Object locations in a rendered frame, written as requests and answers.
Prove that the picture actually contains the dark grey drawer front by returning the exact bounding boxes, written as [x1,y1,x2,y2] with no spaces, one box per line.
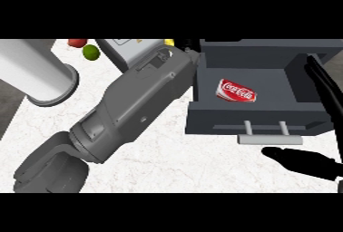
[185,101,336,146]

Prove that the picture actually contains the green lime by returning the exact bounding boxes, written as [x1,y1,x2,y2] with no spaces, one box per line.
[82,43,103,61]

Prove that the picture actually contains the red fruit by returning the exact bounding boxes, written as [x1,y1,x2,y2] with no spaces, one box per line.
[67,38,91,49]

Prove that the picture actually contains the red soda can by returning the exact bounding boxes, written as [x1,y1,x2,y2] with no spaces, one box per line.
[216,78,259,103]

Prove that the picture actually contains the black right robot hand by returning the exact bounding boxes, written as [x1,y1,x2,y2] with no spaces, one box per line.
[261,55,343,194]

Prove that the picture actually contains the white cylindrical container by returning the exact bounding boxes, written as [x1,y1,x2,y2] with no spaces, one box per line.
[0,38,80,108]

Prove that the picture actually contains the dark grey open drawer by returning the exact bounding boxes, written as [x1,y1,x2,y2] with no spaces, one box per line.
[191,52,330,107]

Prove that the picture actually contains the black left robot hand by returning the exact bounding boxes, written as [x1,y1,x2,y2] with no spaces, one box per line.
[174,38,203,54]

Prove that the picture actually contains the pale grey box appliance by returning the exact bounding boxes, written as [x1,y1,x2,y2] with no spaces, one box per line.
[95,38,168,73]

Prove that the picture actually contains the dark grey cabinet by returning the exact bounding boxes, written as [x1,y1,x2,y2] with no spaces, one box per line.
[199,38,343,102]

